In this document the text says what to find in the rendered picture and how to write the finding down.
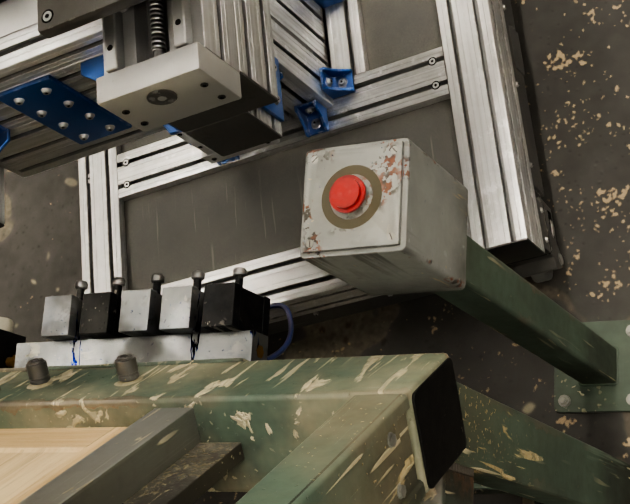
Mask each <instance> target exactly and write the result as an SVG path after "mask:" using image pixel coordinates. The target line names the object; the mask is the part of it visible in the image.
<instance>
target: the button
mask: <svg viewBox="0 0 630 504"><path fill-rule="evenodd" d="M365 196H366V188H365V184H364V182H363V181H362V180H361V179H360V178H358V177H357V176H354V175H345V176H342V177H340V178H339V179H337V180H336V181H335V182H334V184H333V185H332V187H331V189H330V193H329V200H330V203H331V206H332V207H333V208H334V209H335V210H336V211H338V212H340V213H351V212H354V211H355V210H357V209H358V208H359V207H360V206H361V205H362V203H363V202H364V199H365Z"/></svg>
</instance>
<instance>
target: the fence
mask: <svg viewBox="0 0 630 504"><path fill-rule="evenodd" d="M199 443H200V436H199V432H198V427H197V423H196V418H195V414H194V409H193V408H192V407H190V408H155V409H153V410H152V411H150V412H149V413H147V414H146V415H145V416H143V417H142V418H140V419H139V420H137V421H136V422H135V423H133V424H132V425H130V426H129V427H127V428H126V429H124V430H123V431H122V432H120V433H119V434H117V435H116V436H114V437H113V438H111V439H110V440H109V441H107V442H106V443H104V444H103V445H101V446H100V447H99V448H97V449H96V450H94V451H93V452H91V453H90V454H88V455H87V456H86V457H84V458H83V459H81V460H80V461H78V462H77V463H76V464H74V465H73V466H71V467H70V468H68V469H67V470H65V471H64V472H63V473H61V474H60V475H58V476H57V477H55V478H54V479H53V480H51V481H50V482H48V483H47V484H45V485H44V486H42V487H41V488H40V489H38V490H37V491H35V492H34V493H32V494H31V495H30V496H28V497H27V498H25V499H24V500H22V501H21V502H19V503H18V504H122V503H123V502H125V501H126V500H127V499H128V498H130V497H131V496H132V495H134V494H135V493H136V492H137V491H139V490H140V489H141V488H142V487H144V486H145V485H146V484H148V483H149V482H150V481H151V480H153V479H154V478H155V477H156V476H158V475H159V474H160V473H162V472H163V471H164V470H165V469H167V468H168V467H169V466H171V465H172V464H173V463H174V462H176V461H177V460H178V459H179V458H181V457H182V456H183V455H185V454H186V453H187V452H188V451H190V450H191V449H192V448H193V447H195V446H196V445H197V444H199Z"/></svg>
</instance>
